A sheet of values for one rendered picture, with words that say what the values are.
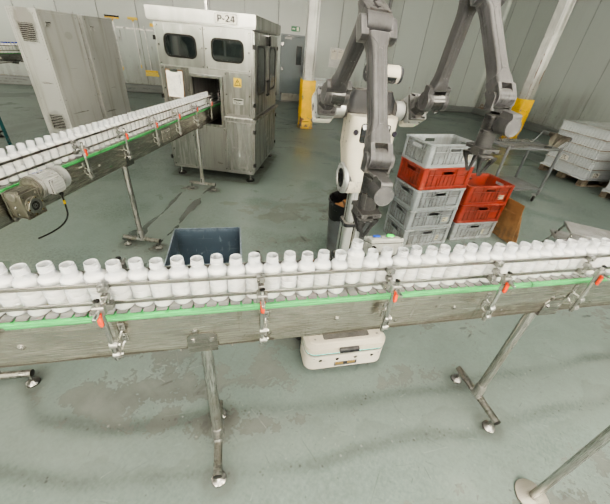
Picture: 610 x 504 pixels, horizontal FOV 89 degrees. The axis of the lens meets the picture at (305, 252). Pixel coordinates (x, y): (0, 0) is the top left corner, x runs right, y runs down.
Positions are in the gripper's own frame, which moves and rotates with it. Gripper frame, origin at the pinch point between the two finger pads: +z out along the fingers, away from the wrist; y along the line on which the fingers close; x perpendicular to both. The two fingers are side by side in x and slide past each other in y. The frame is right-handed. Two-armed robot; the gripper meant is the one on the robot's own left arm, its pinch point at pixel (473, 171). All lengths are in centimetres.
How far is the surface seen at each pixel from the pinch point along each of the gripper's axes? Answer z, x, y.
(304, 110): 93, -93, 729
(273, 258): 23, 76, -17
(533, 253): 27.7, -27.3, -16.5
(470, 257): 27.6, 1.8, -16.6
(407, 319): 54, 22, -20
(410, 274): 33.4, 25.3, -17.0
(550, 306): 55, -48, -21
